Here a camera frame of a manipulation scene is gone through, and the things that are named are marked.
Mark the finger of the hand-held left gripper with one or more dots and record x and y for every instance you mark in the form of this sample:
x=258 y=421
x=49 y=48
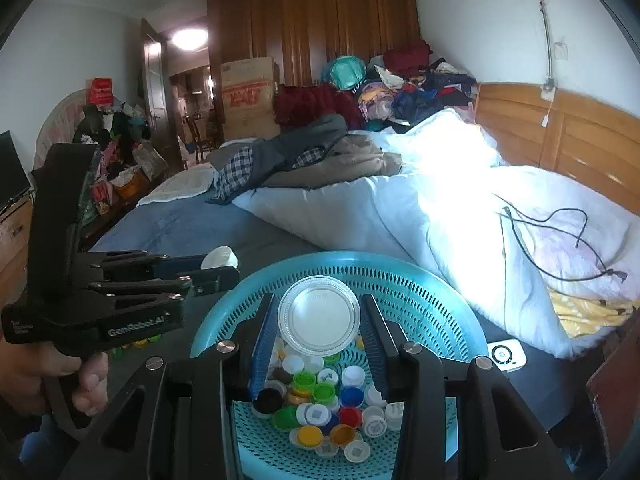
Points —
x=175 y=266
x=210 y=279

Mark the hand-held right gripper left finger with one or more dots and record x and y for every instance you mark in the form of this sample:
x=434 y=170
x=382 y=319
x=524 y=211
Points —
x=264 y=340

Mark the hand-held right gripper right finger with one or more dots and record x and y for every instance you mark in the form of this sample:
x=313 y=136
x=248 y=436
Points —
x=372 y=345

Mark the white bottle cap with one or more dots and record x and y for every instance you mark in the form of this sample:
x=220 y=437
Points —
x=220 y=257

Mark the large clear plastic lid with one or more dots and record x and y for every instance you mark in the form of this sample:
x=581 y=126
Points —
x=317 y=317

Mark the turquoise plastic basket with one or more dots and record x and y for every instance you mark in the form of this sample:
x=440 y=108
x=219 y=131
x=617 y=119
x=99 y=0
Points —
x=400 y=280

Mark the pile of mixed bottle caps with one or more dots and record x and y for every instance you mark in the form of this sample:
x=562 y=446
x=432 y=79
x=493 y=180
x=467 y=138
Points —
x=140 y=344
x=320 y=400

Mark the person's left hand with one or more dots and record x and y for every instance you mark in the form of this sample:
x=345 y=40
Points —
x=30 y=370

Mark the wooden dresser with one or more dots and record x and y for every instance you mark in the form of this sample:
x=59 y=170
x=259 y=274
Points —
x=12 y=240

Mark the white towel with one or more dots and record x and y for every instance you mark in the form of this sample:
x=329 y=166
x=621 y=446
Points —
x=180 y=185

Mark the black television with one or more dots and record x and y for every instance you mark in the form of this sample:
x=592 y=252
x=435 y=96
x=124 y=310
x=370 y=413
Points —
x=12 y=170

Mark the plaid shirt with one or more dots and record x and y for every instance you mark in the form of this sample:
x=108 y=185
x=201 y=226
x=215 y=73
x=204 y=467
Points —
x=235 y=170

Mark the heap of household clutter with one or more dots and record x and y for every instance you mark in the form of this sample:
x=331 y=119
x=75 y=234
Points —
x=125 y=150

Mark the pink patterned round cushion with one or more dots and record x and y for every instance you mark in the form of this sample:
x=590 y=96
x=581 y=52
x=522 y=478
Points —
x=55 y=120

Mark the small white device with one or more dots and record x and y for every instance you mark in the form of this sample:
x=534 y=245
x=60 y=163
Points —
x=505 y=355

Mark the wooden chair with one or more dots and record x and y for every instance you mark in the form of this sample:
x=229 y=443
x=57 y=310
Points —
x=197 y=135

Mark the white duvet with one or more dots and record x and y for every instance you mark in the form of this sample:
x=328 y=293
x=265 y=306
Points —
x=400 y=210

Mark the red bag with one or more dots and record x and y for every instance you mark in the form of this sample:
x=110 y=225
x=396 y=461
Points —
x=101 y=91

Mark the grey jacket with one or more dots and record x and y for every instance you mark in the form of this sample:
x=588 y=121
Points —
x=310 y=135

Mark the wooden door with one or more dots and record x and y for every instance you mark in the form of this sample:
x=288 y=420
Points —
x=155 y=85

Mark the tan cloth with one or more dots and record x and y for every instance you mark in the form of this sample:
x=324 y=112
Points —
x=350 y=160

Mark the cardboard box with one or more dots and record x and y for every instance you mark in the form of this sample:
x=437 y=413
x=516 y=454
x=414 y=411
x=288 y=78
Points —
x=247 y=95

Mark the red blanket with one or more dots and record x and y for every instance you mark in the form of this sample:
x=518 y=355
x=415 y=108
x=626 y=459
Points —
x=310 y=102

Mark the yellow patterned cloth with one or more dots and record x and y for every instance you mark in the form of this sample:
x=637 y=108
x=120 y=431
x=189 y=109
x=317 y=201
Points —
x=590 y=310

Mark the ceiling lamp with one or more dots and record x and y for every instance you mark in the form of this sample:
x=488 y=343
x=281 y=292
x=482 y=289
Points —
x=189 y=39

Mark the turquoise bag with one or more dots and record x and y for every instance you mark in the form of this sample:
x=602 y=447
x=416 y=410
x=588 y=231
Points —
x=345 y=72

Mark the reddish wooden furniture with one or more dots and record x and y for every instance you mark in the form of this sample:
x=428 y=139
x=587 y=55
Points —
x=615 y=400

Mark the brown wooden wardrobe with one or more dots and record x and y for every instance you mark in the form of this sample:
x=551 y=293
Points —
x=310 y=20

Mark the dark red clothing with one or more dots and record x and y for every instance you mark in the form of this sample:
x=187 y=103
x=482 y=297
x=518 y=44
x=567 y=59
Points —
x=407 y=55

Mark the wooden headboard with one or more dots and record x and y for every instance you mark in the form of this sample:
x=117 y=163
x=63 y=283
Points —
x=590 y=140

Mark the white wall socket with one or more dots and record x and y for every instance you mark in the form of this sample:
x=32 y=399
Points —
x=562 y=51

